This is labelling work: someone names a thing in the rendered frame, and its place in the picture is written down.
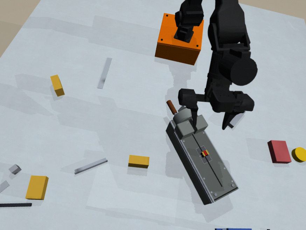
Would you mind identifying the yellow rectangular block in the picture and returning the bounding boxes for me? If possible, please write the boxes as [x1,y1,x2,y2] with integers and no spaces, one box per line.
[128,155,149,169]
[50,75,65,96]
[25,176,49,200]

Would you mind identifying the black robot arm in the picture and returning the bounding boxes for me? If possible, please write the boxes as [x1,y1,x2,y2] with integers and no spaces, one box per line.
[174,0,258,113]

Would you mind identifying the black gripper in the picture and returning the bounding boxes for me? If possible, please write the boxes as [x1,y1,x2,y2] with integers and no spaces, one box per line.
[178,72,255,130]

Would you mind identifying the red rectangular block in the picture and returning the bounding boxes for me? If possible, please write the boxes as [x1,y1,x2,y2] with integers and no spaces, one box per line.
[267,140,292,164]

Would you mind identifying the yellow short cylinder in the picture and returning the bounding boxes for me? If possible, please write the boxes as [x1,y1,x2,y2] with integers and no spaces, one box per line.
[292,147,306,163]

